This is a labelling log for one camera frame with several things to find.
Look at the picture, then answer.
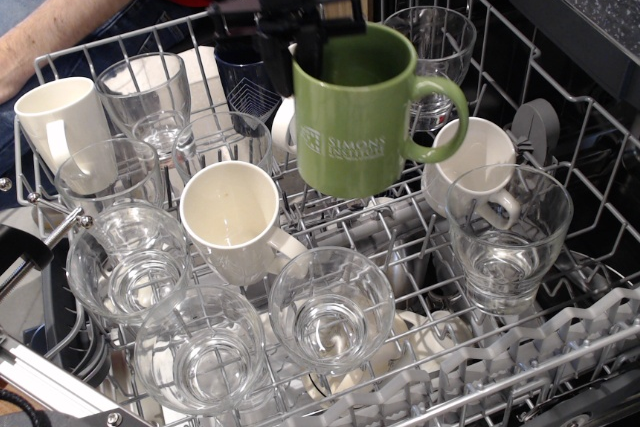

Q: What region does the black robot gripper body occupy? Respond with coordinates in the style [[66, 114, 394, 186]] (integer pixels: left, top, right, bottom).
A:
[[207, 0, 366, 47]]

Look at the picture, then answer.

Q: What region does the white mug right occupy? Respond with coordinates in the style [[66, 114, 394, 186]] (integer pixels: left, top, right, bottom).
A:
[[421, 117, 521, 230]]

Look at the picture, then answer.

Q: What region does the grey zigzag cup shelf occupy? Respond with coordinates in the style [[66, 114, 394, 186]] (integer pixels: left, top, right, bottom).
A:
[[284, 288, 639, 426]]

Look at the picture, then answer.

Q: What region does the dark blue patterned mug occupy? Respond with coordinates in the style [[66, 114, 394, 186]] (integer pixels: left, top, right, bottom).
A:
[[214, 43, 283, 128]]

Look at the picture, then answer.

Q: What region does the clear glass centre back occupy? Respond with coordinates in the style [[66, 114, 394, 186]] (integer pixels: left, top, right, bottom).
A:
[[172, 112, 273, 184]]

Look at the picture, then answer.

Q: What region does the white mug far left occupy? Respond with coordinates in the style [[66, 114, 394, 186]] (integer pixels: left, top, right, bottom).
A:
[[14, 77, 111, 174]]

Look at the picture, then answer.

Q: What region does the green ceramic mug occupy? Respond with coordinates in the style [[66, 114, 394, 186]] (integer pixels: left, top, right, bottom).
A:
[[293, 23, 469, 199]]

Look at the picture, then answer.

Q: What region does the black clamp with metal screw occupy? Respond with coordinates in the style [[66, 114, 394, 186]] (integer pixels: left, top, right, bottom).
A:
[[1, 193, 94, 300]]

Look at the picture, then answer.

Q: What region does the dark speckled countertop edge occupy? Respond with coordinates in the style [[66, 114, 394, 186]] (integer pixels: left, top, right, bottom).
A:
[[469, 0, 640, 108]]

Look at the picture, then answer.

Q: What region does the clear glass left middle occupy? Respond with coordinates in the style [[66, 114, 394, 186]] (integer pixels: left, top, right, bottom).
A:
[[54, 137, 164, 216]]

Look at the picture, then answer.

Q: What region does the tall white mug centre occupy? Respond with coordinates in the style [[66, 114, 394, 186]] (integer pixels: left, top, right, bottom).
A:
[[271, 42, 299, 156]]

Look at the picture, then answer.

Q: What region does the clear glass front bottom left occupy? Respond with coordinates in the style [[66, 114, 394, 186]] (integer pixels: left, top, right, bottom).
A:
[[134, 285, 265, 415]]

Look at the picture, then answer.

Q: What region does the white mug front centre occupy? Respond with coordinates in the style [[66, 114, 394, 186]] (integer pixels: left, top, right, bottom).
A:
[[179, 161, 307, 286]]

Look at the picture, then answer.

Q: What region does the person in red shirt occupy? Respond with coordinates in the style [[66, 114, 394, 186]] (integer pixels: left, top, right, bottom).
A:
[[0, 0, 236, 213]]

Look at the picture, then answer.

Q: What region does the grey plastic rack clip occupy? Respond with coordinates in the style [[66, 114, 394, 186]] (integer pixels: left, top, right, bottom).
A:
[[509, 98, 560, 166]]

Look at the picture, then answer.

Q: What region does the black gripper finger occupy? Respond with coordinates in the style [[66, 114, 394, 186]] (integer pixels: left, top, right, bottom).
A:
[[257, 32, 294, 97], [297, 26, 327, 79]]

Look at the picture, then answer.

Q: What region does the clear glass front centre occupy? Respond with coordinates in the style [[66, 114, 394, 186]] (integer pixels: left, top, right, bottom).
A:
[[268, 247, 395, 375]]

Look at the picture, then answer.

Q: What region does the metal wire dishwasher rack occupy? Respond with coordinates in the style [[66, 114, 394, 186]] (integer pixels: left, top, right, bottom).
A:
[[1, 0, 639, 426]]

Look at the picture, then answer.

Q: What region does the clear glass front right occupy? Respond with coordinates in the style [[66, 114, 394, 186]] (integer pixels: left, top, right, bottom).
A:
[[445, 164, 574, 316]]

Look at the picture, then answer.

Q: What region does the clear glass back left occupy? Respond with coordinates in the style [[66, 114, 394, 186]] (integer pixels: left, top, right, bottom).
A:
[[96, 52, 191, 161]]

